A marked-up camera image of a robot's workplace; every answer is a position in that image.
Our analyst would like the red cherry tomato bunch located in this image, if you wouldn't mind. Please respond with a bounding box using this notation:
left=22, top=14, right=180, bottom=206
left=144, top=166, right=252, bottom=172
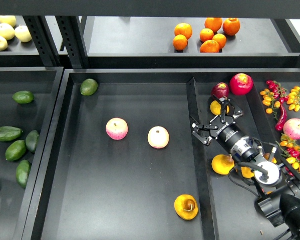
left=265, top=80, right=288, bottom=103

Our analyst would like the black tray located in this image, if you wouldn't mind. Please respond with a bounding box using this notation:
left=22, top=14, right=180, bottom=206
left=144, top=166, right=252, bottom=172
left=22, top=69, right=287, bottom=240
left=0, top=67, right=63, bottom=240

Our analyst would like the yellow pear under right arm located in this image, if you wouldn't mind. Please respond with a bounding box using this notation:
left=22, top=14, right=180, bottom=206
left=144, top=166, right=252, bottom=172
left=236, top=166, right=254, bottom=179

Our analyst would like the black tray divider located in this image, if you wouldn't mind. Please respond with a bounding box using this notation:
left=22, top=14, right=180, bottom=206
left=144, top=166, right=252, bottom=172
left=186, top=77, right=219, bottom=240

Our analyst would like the red chili pepper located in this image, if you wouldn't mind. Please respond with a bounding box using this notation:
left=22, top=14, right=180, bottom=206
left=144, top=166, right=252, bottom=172
left=275, top=103, right=287, bottom=131

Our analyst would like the pink red apple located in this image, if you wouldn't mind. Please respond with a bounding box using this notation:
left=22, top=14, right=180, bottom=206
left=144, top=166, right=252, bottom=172
left=105, top=117, right=128, bottom=141

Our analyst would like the black upper shelf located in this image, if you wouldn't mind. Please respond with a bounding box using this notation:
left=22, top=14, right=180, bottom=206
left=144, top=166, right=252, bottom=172
left=0, top=16, right=300, bottom=69

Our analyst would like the dark red apple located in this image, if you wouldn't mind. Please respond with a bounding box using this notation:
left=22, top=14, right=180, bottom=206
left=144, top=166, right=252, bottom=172
left=211, top=82, right=229, bottom=99

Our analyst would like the dark green avocado left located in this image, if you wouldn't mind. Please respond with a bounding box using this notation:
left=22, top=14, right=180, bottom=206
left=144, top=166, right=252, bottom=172
left=0, top=126, right=23, bottom=142

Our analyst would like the black shelf post centre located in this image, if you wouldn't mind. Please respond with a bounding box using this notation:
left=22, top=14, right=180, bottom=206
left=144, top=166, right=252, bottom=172
left=56, top=16, right=90, bottom=69

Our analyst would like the bright red apple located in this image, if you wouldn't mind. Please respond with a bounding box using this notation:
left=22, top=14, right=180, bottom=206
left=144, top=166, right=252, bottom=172
left=229, top=73, right=253, bottom=96

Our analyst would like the green avocado by tray wall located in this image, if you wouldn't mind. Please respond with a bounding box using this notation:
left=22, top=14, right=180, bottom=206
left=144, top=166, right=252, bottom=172
left=25, top=130, right=40, bottom=153

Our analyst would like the orange on shelf front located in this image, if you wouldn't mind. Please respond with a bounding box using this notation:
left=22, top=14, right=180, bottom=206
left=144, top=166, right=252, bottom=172
left=199, top=39, right=220, bottom=53

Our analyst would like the orange on shelf right centre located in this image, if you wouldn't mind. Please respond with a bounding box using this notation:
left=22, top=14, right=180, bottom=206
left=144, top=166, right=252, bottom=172
left=212, top=33, right=227, bottom=50

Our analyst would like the orange on shelf lower left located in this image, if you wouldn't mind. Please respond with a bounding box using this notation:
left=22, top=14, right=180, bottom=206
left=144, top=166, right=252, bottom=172
left=172, top=34, right=188, bottom=51

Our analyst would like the green avocado at tray corner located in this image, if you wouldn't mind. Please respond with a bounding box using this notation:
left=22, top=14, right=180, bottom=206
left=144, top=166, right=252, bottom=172
left=80, top=78, right=98, bottom=96

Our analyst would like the orange on shelf top middle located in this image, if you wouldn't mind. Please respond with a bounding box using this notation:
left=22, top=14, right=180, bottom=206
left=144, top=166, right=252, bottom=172
left=204, top=17, right=222, bottom=33

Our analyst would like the black shelf post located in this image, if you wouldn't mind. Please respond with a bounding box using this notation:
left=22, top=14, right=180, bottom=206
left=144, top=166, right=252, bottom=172
left=56, top=16, right=90, bottom=69
left=23, top=15, right=61, bottom=67

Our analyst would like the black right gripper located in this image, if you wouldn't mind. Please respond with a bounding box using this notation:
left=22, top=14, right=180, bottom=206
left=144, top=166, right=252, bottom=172
left=189, top=96, right=250, bottom=153

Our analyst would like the green avocado lower left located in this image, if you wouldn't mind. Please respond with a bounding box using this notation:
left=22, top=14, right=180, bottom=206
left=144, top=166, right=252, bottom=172
left=16, top=160, right=32, bottom=188

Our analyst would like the black shelf post left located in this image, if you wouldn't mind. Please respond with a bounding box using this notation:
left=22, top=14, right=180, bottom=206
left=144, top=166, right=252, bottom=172
left=23, top=15, right=61, bottom=67

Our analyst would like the mixed cherry tomatoes right edge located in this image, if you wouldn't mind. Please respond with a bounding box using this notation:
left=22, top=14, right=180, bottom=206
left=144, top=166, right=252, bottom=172
left=279, top=133, right=300, bottom=174

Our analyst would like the orange on shelf top right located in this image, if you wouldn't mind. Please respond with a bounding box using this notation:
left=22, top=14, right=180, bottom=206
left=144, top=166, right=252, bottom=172
left=222, top=18, right=240, bottom=36

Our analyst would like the pale pink apple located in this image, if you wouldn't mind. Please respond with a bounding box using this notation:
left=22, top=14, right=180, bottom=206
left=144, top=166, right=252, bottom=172
left=147, top=126, right=169, bottom=149

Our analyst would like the green avocado upper left tray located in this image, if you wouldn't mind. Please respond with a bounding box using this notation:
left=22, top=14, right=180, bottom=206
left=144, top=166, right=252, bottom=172
left=13, top=90, right=34, bottom=104

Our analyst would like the pink apple right side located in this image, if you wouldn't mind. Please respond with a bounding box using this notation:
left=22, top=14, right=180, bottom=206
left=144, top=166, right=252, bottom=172
left=283, top=118, right=300, bottom=140

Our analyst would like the pale yellow pear middle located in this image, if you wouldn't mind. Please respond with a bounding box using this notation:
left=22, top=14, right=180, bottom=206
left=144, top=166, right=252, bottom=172
left=0, top=23, right=15, bottom=41

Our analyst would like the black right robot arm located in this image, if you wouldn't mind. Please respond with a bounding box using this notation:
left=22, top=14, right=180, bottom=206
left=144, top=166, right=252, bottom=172
left=188, top=94, right=300, bottom=240

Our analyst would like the black left tray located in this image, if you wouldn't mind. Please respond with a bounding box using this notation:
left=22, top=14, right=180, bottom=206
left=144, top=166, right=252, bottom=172
left=0, top=67, right=63, bottom=240

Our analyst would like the yellow pear right tray left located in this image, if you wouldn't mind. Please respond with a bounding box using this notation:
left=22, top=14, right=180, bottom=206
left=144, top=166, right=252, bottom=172
left=211, top=154, right=234, bottom=175

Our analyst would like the black centre tray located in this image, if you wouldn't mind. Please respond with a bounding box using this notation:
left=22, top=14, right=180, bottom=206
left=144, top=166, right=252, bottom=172
left=22, top=69, right=287, bottom=240

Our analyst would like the orange cherry tomato bunch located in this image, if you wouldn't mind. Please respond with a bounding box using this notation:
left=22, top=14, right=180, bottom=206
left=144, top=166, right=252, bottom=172
left=259, top=88, right=281, bottom=114

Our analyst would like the orange on shelf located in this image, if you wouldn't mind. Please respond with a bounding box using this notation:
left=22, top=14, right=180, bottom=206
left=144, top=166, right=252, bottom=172
left=199, top=39, right=220, bottom=53
left=222, top=18, right=240, bottom=36
left=212, top=33, right=227, bottom=50
left=199, top=28, right=214, bottom=42
left=204, top=17, right=222, bottom=33
left=172, top=34, right=188, bottom=51
left=174, top=22, right=192, bottom=39

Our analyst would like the green avocado left middle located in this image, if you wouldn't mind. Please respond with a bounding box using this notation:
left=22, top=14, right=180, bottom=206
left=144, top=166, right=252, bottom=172
left=5, top=140, right=27, bottom=161

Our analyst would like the pale yellow pear right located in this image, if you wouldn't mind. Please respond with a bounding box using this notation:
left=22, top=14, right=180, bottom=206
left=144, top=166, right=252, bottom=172
left=15, top=25, right=32, bottom=43

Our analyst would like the yellow cherry tomato bunch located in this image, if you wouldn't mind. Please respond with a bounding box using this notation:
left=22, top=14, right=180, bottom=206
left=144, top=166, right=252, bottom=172
left=286, top=86, right=300, bottom=112

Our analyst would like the orange on shelf far left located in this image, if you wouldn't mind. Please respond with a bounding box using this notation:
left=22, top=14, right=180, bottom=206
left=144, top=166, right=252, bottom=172
left=174, top=22, right=192, bottom=39

